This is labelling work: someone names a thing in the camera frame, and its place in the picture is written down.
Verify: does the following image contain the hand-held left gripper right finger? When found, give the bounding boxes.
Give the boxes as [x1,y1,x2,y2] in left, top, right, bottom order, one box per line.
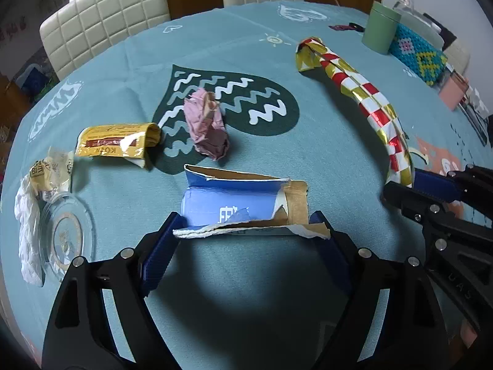
[308,211,449,370]

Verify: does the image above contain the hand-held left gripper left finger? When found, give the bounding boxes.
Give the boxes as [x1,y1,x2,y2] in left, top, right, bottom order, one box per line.
[42,211,189,370]

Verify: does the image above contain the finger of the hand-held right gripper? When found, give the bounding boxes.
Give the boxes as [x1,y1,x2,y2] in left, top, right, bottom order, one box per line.
[382,182,493,338]
[413,164,493,226]

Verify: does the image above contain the torn blue cardboard box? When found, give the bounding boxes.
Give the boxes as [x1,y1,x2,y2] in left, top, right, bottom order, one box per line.
[173,164,332,241]

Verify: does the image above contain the red gold checked wrapping paper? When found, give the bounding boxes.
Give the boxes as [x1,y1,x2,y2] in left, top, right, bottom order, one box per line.
[295,36,416,189]

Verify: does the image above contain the pink paper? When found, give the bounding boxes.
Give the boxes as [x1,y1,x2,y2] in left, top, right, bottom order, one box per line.
[184,87,231,162]

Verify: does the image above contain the clear yellow wrapper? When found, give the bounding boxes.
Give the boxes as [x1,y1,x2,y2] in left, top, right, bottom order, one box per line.
[30,146,75,203]

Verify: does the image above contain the pink small box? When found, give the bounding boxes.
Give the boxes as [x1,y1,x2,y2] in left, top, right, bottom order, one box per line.
[438,72,471,110]

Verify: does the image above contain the clear plastic lid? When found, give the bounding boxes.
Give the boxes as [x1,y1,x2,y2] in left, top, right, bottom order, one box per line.
[39,192,96,283]

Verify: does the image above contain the white power strip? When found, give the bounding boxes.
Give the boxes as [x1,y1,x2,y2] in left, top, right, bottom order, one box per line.
[467,87,493,118]

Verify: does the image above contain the yellow snack wrapper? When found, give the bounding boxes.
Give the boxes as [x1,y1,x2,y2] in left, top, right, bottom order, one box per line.
[74,122,162,170]

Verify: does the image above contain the teal printed tablecloth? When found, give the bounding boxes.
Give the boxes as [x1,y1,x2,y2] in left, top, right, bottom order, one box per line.
[0,0,493,370]

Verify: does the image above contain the beaded teal tissue box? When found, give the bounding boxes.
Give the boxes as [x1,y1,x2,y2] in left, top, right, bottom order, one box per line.
[388,23,449,87]

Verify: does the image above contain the large crumpled white tissue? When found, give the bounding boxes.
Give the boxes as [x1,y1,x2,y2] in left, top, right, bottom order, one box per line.
[14,175,46,288]

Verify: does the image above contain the clear plastic box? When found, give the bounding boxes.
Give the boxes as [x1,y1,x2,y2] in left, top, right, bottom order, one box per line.
[398,10,447,51]

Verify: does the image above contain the green round canister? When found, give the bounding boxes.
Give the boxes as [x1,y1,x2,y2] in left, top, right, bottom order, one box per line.
[361,1,402,55]

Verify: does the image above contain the blue bag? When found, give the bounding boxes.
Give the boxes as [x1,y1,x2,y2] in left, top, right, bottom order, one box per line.
[17,65,49,95]

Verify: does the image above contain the pink wall pictures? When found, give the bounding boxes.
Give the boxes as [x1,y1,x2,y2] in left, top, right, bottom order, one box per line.
[0,17,27,41]

